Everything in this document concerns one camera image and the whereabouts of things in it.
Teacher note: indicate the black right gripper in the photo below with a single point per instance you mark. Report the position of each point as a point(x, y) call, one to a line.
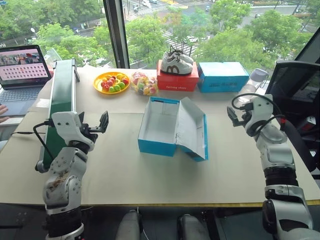
point(243, 119)

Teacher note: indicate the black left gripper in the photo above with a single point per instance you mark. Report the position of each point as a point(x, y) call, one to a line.
point(90, 131)

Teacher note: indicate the blue shoe box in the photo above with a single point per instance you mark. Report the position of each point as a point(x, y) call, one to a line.
point(222, 80)
point(160, 125)

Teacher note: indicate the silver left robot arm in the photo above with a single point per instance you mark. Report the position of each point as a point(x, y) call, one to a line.
point(62, 175)

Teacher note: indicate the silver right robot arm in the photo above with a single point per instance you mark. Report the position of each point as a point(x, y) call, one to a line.
point(275, 150)

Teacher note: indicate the green conveyor belt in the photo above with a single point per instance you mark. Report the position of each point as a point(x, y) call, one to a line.
point(62, 95)

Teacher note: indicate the red shoe box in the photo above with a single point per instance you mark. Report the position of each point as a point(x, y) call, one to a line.
point(175, 82)

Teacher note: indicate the person's bare hand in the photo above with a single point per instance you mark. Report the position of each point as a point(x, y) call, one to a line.
point(3, 110)

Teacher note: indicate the yellow plate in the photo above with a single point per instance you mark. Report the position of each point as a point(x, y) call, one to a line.
point(98, 85)

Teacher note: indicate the red toy fruit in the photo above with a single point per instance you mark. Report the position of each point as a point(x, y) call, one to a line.
point(106, 87)

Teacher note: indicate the green toy fruit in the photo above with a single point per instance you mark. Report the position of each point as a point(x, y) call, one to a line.
point(121, 85)
point(116, 88)

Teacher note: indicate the clear bottle with grey lid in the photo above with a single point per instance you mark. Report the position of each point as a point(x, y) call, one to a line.
point(258, 75)

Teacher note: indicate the clear bag of colourful candy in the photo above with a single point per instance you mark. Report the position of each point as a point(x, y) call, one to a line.
point(145, 85)

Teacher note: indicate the black mesh office chair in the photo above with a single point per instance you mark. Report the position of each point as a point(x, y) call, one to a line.
point(292, 82)

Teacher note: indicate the white brown child's shoe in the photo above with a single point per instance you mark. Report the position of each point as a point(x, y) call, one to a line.
point(187, 58)
point(172, 66)

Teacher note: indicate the clear plastic wrapper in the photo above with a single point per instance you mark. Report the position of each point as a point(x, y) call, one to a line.
point(51, 56)

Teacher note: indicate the grey laptop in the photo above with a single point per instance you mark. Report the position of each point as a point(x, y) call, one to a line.
point(17, 100)

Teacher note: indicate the grey rounded shape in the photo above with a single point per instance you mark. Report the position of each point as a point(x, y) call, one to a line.
point(192, 227)
point(128, 225)

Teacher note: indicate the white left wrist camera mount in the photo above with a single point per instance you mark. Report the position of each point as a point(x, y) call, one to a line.
point(65, 122)

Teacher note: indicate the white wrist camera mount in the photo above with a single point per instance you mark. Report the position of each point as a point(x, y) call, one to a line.
point(65, 122)
point(260, 107)

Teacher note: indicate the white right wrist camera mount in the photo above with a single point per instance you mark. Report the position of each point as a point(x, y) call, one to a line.
point(260, 107)

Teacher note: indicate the dark window frame post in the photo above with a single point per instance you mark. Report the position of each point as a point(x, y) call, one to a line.
point(308, 46)
point(116, 32)

